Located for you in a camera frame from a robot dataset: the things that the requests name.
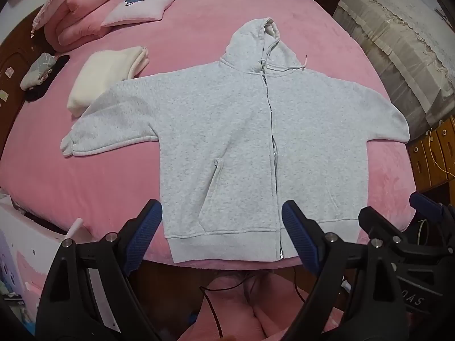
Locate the pink bed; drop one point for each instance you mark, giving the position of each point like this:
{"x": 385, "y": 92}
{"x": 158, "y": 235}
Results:
{"x": 89, "y": 191}

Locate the cream folded blanket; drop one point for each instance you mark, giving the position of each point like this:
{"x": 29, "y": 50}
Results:
{"x": 99, "y": 74}

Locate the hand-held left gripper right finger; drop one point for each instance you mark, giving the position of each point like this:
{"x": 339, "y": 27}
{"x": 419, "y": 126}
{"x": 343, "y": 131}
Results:
{"x": 300, "y": 234}

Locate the person's pink pants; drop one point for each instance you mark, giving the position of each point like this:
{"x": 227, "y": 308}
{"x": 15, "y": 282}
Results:
{"x": 277, "y": 326}

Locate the black cloth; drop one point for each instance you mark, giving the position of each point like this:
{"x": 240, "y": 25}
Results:
{"x": 62, "y": 60}

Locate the brown wooden headboard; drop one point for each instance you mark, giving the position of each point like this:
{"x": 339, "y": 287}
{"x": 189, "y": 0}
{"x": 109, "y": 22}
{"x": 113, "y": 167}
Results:
{"x": 14, "y": 49}

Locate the grey cloth bundle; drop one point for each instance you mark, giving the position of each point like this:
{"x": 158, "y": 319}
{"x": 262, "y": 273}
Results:
{"x": 37, "y": 71}

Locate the pink folded quilt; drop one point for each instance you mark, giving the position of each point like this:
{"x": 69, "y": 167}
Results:
{"x": 85, "y": 14}

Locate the pink printed cushion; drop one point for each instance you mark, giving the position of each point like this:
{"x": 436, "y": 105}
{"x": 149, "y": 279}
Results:
{"x": 142, "y": 9}

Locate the wooden drawer cabinet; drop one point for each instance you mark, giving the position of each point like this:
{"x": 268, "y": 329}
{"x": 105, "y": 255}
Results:
{"x": 423, "y": 163}

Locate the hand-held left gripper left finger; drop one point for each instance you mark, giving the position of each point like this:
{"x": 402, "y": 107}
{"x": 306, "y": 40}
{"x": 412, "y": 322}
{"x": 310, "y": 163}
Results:
{"x": 144, "y": 234}

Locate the light grey zip hoodie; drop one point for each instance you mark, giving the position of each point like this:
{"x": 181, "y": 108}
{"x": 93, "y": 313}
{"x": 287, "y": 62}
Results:
{"x": 220, "y": 131}

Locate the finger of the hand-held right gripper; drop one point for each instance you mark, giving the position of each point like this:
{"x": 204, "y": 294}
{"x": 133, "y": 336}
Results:
{"x": 376, "y": 223}
{"x": 424, "y": 202}

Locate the white printed box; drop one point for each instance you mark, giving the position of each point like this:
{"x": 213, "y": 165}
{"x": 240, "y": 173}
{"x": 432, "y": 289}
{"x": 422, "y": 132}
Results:
{"x": 32, "y": 241}

